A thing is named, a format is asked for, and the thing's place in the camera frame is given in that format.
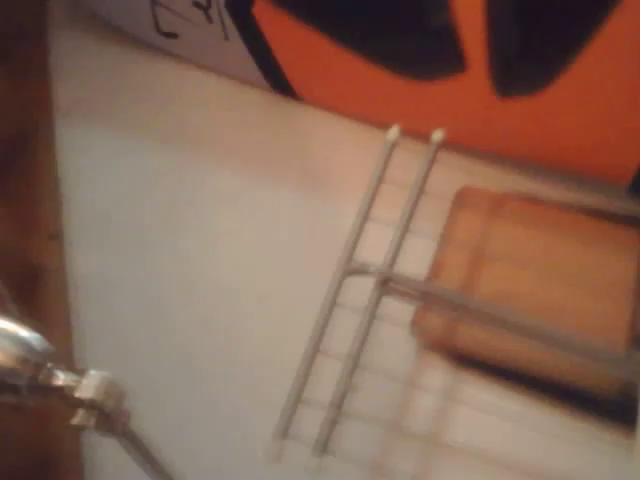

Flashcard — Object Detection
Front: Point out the grey metal drying rack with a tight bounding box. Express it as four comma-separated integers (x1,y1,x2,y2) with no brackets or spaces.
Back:
269,123,640,464

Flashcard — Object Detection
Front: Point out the orange and black board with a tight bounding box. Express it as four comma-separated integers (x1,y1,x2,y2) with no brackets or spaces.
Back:
234,0,640,187

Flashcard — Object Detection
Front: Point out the white paper with handwriting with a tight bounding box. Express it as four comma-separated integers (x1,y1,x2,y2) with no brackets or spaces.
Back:
94,0,274,94

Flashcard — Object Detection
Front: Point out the brown wooden furniture panel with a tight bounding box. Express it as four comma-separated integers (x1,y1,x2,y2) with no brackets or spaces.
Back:
0,0,89,480

